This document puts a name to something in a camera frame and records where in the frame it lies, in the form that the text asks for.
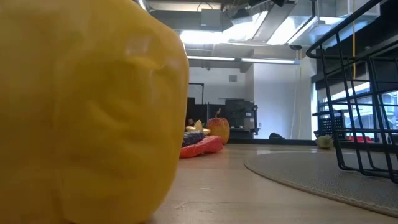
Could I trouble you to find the yellow bell pepper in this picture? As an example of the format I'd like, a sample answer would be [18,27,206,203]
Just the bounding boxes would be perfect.
[0,0,190,224]

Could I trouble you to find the black partition wall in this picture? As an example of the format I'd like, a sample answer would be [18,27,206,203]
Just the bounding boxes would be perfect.
[186,96,228,138]

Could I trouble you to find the black wire basket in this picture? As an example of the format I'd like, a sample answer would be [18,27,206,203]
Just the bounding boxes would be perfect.
[306,0,398,184]

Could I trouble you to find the yellow star fruit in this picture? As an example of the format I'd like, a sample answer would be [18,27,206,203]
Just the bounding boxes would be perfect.
[185,119,211,136]

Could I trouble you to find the black perforated crate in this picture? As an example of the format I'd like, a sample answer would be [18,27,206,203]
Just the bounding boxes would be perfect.
[312,108,348,141]

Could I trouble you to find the red yellow apple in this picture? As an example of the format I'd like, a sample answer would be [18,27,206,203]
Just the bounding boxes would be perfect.
[206,108,231,146]

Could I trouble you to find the long ceiling light strip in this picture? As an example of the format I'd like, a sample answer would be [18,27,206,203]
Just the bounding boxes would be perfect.
[186,55,301,65]

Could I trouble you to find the grey ceiling box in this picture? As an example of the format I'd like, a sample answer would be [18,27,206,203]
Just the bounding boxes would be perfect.
[200,8,223,31]

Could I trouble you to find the black aluminium table frame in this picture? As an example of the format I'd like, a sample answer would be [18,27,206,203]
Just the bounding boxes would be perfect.
[226,138,318,146]

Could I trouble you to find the round grey mat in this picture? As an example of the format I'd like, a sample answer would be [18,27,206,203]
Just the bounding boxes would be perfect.
[244,151,398,217]

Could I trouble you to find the large metal ceiling duct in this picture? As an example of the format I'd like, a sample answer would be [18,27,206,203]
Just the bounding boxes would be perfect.
[223,0,382,47]

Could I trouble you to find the black equipment cart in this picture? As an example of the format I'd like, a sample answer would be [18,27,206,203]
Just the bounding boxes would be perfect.
[225,98,261,139]

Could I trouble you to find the red background object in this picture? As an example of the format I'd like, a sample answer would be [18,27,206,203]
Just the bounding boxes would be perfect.
[347,135,374,144]

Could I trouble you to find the black background rig frame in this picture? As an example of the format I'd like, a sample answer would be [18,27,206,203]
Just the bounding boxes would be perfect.
[188,82,205,105]

